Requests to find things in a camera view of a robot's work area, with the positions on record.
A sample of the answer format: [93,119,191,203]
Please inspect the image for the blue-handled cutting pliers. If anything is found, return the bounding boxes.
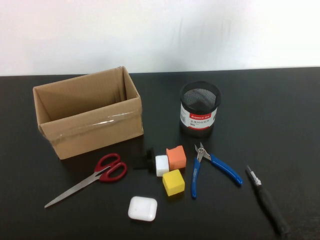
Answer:
[191,142,244,200]

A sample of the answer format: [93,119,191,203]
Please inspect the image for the red-handled scissors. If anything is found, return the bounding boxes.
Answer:
[44,152,128,209]

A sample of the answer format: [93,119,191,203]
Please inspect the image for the black screwdriver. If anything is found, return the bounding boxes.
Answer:
[245,164,291,237]

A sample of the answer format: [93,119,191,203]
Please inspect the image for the black mesh pen holder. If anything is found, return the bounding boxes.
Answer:
[179,80,222,138]

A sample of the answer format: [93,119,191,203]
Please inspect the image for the orange foam block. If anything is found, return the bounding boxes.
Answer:
[166,145,187,173]

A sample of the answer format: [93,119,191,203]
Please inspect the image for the white foam block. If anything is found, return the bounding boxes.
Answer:
[154,154,170,178]

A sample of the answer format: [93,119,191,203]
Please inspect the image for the brown cardboard box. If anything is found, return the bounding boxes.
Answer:
[32,65,145,160]

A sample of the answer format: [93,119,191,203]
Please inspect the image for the yellow foam block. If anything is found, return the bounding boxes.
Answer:
[162,169,186,197]

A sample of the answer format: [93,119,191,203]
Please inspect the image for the white earbuds case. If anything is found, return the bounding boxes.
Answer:
[127,195,158,222]

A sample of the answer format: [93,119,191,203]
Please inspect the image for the black plastic bracket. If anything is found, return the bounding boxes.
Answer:
[131,147,157,175]

